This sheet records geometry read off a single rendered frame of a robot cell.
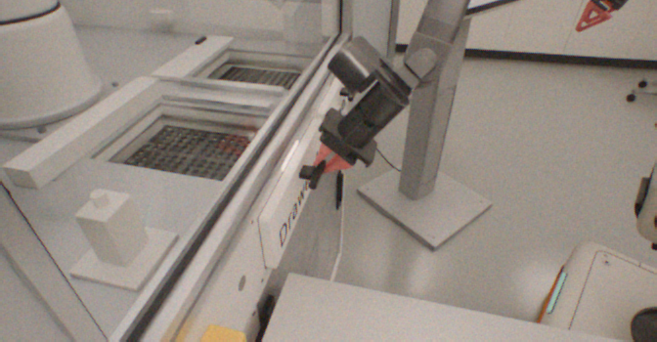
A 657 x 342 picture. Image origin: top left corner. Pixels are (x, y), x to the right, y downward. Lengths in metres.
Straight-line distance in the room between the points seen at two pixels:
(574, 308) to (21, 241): 1.36
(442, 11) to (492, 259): 1.38
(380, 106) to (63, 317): 0.44
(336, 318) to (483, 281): 1.16
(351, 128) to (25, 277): 0.45
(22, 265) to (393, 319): 0.51
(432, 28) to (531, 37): 3.27
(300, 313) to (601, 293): 1.08
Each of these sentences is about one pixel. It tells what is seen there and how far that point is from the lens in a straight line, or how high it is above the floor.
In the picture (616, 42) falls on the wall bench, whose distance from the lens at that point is 4.08.
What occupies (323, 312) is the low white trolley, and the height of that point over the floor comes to 0.76.
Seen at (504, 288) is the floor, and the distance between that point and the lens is 1.74.
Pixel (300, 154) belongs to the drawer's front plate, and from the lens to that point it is 0.65.
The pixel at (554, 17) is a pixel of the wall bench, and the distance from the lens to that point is 3.83.
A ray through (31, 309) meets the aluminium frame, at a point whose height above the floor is 1.11.
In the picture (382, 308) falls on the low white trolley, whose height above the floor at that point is 0.76.
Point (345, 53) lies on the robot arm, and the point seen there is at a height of 1.10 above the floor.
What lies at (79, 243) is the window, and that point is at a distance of 0.31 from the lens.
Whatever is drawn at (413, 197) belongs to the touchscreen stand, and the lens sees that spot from 1.92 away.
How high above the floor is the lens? 1.31
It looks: 37 degrees down
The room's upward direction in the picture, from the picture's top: straight up
